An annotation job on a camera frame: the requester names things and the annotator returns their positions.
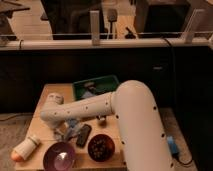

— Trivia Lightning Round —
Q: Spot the dark bowl with beans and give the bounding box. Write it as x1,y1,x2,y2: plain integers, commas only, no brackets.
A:
87,134,115,162

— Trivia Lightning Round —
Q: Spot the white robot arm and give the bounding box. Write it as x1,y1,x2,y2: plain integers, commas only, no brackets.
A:
40,80,175,171

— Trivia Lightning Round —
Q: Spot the green plastic bin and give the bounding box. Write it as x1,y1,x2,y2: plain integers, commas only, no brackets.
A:
73,75,119,100

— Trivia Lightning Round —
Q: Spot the white horizontal rail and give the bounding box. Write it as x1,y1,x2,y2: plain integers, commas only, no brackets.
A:
0,37,213,51

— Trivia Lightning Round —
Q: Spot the black cable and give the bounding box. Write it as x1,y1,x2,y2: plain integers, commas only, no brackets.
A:
161,37,195,166

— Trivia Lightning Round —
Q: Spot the white paper in bin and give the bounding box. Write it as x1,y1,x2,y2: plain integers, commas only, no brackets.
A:
81,82,100,99

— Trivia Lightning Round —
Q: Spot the small silver black object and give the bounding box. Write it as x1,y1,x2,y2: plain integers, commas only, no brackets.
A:
97,116,106,126

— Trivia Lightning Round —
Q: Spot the blue white crumpled cloth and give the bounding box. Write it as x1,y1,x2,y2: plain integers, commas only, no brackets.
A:
53,122,81,142

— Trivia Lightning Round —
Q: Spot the purple bowl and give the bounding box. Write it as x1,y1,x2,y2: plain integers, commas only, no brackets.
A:
43,142,75,171

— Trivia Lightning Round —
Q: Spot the black remote control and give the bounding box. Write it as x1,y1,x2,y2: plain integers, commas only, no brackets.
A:
76,124,92,148

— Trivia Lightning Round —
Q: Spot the blue object on floor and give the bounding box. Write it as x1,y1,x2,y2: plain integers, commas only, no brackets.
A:
167,136,179,155

